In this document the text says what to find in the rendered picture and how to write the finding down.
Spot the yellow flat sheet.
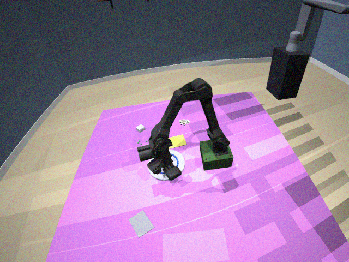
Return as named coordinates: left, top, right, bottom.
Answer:
left=168, top=134, right=187, bottom=149

